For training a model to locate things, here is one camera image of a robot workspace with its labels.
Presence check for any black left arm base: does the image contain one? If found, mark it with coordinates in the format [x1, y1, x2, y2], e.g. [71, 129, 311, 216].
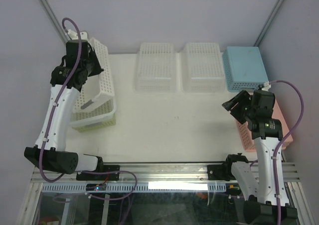
[76, 164, 120, 182]

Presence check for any pink basket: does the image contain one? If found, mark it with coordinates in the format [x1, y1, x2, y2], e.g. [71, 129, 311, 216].
[236, 101, 290, 152]

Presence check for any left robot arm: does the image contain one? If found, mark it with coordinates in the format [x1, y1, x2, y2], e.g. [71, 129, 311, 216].
[24, 39, 105, 180]

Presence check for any yellow-green perforated basket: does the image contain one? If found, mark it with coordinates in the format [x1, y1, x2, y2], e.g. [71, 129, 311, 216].
[72, 115, 116, 132]

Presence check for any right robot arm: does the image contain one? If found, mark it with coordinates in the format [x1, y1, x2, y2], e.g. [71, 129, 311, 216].
[222, 90, 298, 225]

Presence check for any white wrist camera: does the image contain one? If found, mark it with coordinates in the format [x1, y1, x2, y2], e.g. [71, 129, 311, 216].
[258, 81, 271, 91]
[64, 29, 89, 41]

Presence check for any left aluminium frame post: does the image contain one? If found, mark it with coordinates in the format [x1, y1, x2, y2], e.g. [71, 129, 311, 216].
[38, 0, 68, 44]

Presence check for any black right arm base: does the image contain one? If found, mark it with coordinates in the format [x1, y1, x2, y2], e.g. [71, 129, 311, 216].
[207, 153, 249, 181]

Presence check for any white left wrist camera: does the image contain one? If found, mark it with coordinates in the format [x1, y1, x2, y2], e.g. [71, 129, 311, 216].
[64, 29, 89, 41]

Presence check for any white perforated basket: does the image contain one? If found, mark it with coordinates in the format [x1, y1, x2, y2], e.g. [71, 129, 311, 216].
[69, 99, 117, 128]
[180, 42, 225, 94]

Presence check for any aluminium mounting rail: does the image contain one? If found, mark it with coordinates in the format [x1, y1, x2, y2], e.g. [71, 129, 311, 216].
[30, 162, 300, 183]

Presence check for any grey slotted cable duct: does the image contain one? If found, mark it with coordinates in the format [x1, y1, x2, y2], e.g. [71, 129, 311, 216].
[42, 182, 226, 194]

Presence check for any aluminium frame post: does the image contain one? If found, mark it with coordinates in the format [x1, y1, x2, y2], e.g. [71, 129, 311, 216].
[254, 0, 286, 47]
[38, 0, 68, 44]

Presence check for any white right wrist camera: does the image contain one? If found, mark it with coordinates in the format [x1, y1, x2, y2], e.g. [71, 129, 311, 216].
[258, 81, 271, 91]

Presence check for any white perforated basket top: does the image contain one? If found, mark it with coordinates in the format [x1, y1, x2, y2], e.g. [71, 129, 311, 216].
[180, 42, 225, 94]

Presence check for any right aluminium frame post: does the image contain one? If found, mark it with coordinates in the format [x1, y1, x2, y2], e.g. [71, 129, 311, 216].
[254, 0, 286, 47]

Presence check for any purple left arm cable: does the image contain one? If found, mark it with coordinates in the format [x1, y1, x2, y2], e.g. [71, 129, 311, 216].
[38, 17, 138, 225]

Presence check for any light blue perforated basket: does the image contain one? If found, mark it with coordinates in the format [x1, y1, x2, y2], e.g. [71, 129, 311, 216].
[222, 46, 268, 92]

